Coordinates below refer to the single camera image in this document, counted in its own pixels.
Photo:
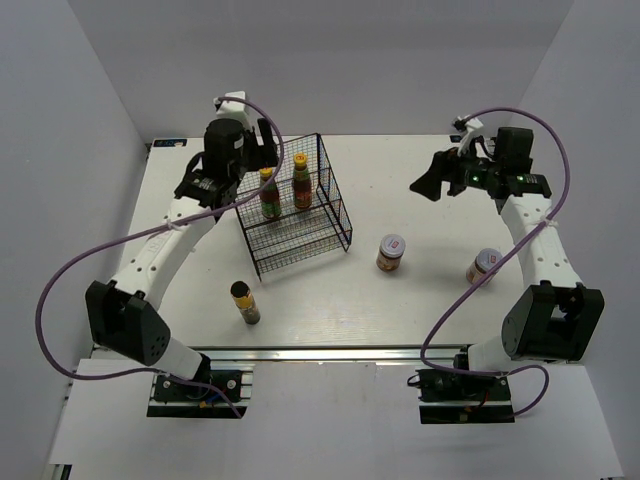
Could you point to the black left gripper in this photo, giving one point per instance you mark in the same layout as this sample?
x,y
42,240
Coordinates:
x,y
268,143

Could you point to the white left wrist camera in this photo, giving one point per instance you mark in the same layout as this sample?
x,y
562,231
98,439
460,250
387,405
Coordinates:
x,y
234,110

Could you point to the aluminium front rail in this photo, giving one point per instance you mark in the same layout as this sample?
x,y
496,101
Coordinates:
x,y
308,353

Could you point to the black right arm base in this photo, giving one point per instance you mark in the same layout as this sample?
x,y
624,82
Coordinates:
x,y
447,398

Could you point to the red chili sauce bottle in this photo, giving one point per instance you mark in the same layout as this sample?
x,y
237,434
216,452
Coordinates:
x,y
301,182

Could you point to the green label sauce bottle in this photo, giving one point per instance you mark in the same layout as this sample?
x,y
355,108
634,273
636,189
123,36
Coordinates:
x,y
269,195

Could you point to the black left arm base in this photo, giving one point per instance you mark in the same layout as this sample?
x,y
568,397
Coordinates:
x,y
217,392

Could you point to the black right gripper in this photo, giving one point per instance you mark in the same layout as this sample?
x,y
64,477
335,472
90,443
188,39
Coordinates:
x,y
444,167

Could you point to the black cap pepper shaker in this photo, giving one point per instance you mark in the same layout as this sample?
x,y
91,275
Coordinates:
x,y
245,302

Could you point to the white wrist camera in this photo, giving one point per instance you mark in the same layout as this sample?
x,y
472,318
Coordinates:
x,y
470,127
234,110

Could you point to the black wire tiered rack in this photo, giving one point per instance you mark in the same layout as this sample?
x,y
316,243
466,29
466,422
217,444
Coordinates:
x,y
297,226

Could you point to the orange jar white lid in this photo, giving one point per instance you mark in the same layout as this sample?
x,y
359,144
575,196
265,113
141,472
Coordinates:
x,y
390,253

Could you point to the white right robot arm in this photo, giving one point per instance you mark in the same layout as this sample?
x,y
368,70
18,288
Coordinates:
x,y
554,319

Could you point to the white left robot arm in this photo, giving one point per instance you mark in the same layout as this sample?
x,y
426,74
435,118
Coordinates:
x,y
124,312

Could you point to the blue label sticker left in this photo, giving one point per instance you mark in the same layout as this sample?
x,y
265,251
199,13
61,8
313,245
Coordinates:
x,y
169,143

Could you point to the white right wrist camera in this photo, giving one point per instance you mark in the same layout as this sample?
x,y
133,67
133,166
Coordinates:
x,y
470,127

